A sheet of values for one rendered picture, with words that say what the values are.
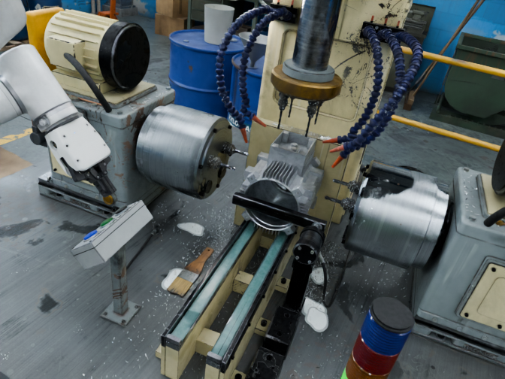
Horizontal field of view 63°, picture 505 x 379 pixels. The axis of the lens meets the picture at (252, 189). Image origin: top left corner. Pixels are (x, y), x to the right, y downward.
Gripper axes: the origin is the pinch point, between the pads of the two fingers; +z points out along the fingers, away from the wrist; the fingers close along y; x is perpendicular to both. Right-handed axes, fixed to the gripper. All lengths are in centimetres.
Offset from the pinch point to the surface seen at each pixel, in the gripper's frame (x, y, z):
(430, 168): -9, 306, 152
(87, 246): -2.1, -13.5, 7.1
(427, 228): -52, 27, 45
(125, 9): 383, 576, -185
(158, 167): 6.6, 24.6, 4.7
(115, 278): 7.3, -6.4, 18.7
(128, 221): -3.5, -3.1, 8.4
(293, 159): -25.7, 35.1, 19.9
